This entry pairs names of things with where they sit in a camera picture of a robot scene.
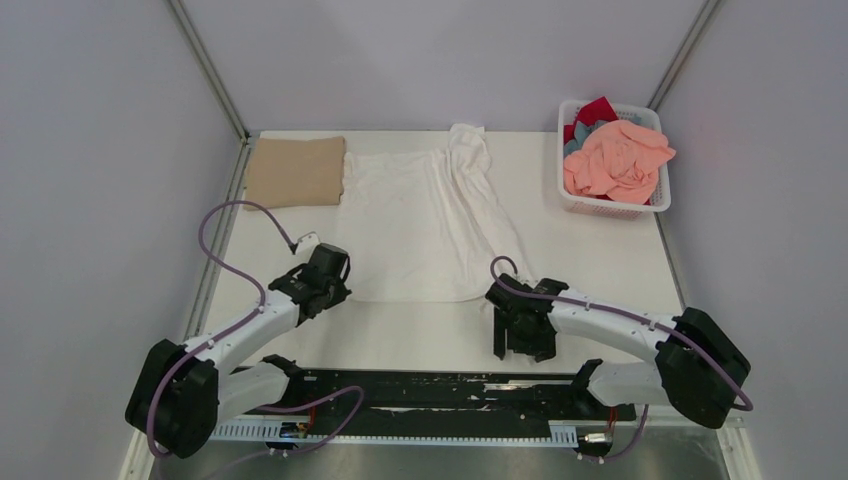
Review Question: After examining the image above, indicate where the white t shirt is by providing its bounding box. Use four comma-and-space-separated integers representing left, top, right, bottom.
335, 124, 533, 303

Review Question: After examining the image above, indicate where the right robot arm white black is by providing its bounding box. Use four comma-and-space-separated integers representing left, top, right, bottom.
484, 273, 753, 429

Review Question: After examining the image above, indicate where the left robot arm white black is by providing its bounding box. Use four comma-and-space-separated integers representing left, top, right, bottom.
124, 243, 351, 459

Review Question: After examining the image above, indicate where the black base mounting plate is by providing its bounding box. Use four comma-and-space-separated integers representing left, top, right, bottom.
275, 369, 639, 439

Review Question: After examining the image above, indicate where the folded tan t shirt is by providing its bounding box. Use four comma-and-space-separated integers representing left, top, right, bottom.
244, 136, 347, 209

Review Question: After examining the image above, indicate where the crumpled salmon pink t shirt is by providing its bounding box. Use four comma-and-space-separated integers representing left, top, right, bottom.
563, 120, 676, 205

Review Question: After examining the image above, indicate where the grey blue t shirt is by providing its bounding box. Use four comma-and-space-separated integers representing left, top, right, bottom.
563, 120, 607, 157

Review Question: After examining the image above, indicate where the red t shirt in basket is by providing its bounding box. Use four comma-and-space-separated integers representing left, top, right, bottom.
564, 97, 619, 130

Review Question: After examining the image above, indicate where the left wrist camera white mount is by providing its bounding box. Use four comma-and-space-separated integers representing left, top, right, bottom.
291, 231, 321, 256

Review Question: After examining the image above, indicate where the white slotted cable duct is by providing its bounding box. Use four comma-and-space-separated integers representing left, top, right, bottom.
215, 419, 578, 448

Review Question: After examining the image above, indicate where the aluminium table edge rail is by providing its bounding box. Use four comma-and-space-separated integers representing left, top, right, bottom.
117, 132, 259, 479

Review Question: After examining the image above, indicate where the left aluminium frame post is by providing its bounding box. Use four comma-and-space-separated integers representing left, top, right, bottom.
164, 0, 250, 144

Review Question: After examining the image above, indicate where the aluminium frame post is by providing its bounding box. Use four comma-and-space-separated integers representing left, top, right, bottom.
164, 0, 250, 144
647, 0, 724, 111

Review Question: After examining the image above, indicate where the right aluminium frame post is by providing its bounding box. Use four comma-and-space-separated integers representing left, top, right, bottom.
647, 0, 724, 111

